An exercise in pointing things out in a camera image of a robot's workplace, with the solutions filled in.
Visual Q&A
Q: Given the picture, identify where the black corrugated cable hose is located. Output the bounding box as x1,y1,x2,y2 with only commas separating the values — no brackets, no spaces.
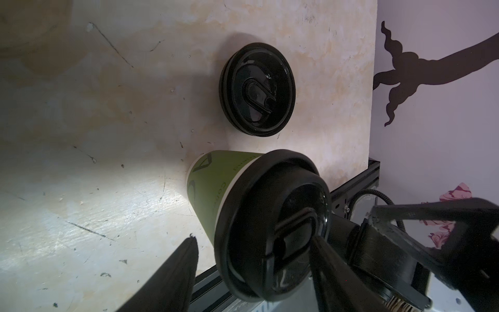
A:
346,188,406,231

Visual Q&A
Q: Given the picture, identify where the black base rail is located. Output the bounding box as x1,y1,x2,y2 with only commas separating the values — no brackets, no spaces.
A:
189,157,382,312

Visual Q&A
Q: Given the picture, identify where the black cup lid stack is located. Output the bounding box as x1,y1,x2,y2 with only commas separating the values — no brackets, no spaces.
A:
219,42,296,137

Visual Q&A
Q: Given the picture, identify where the white green paper cup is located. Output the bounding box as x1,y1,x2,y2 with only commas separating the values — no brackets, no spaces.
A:
186,149,333,303

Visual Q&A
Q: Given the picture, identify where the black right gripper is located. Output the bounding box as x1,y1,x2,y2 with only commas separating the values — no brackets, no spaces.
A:
327,198,498,311

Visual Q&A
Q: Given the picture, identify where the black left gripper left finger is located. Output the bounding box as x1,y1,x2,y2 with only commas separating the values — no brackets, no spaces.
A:
118,236,199,311

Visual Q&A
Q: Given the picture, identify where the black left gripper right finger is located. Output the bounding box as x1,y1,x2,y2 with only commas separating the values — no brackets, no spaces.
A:
309,235,386,311

